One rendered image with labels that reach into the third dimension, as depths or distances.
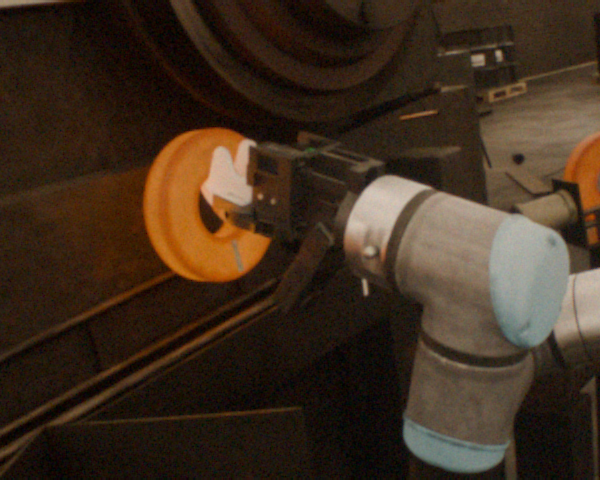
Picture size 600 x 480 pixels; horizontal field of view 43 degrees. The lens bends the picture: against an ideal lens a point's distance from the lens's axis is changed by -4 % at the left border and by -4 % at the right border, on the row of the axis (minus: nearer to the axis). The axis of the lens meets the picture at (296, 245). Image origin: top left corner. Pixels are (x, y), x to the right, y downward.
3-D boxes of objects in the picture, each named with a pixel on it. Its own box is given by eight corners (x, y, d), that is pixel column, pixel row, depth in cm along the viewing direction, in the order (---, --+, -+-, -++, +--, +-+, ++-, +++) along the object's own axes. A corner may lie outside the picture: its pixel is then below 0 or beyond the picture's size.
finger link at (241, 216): (236, 184, 78) (303, 208, 73) (236, 201, 78) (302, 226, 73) (201, 195, 74) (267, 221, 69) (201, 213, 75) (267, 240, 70)
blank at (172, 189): (123, 153, 75) (144, 151, 72) (237, 114, 85) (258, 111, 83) (166, 304, 79) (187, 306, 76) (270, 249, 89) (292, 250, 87)
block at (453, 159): (398, 312, 121) (377, 156, 115) (426, 295, 126) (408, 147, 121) (457, 319, 113) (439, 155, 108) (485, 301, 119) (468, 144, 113)
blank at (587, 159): (599, 246, 124) (611, 250, 121) (543, 181, 120) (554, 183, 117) (658, 176, 124) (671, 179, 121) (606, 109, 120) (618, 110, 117)
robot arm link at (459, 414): (522, 431, 71) (551, 312, 66) (486, 501, 62) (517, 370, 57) (429, 400, 75) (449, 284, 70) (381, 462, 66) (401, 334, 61)
